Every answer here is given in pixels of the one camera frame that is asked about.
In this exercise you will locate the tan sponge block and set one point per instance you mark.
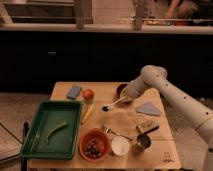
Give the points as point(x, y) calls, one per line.
point(147, 127)

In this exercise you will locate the metal measuring cup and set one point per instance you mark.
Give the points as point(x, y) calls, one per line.
point(143, 140)

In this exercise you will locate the grey triangular cloth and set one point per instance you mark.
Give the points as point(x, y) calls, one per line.
point(148, 108)

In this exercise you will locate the orange tomato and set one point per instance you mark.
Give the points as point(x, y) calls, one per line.
point(88, 94)

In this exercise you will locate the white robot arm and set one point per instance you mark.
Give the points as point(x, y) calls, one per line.
point(200, 116)

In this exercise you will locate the silver fork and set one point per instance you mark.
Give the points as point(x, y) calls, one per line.
point(109, 130)

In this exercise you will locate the wooden table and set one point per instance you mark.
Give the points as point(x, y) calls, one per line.
point(162, 154)

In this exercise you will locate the white cup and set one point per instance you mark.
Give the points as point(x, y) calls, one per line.
point(120, 146)

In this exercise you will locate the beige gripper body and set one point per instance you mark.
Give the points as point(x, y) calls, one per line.
point(127, 91)

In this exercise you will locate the dark brown bowl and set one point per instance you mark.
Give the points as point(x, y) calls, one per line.
point(118, 93)

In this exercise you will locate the green plastic tray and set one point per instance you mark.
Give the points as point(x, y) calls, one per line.
point(62, 143)

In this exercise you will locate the yellow banana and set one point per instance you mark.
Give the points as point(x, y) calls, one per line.
point(88, 112)

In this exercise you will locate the green bean pod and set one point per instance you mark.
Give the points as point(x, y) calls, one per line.
point(53, 130)

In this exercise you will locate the orange bowl with berries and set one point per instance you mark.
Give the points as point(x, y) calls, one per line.
point(94, 145)

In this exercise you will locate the white dish brush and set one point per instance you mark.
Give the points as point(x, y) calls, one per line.
point(110, 106)

